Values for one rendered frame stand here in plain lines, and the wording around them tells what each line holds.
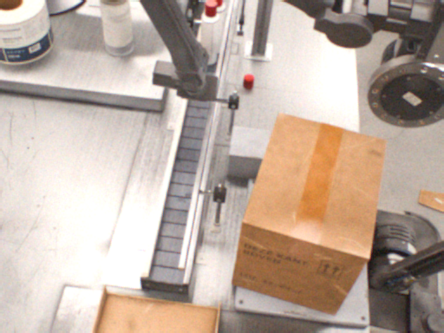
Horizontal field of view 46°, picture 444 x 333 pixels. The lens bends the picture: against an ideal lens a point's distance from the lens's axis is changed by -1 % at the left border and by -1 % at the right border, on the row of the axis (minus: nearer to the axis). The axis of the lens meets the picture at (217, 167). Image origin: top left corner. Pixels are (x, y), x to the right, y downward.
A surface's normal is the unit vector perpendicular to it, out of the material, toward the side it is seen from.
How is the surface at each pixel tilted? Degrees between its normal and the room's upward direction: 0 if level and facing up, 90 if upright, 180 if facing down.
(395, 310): 0
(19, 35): 90
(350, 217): 0
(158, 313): 0
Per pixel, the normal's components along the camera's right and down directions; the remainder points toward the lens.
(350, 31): -0.22, 0.93
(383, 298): 0.05, -0.61
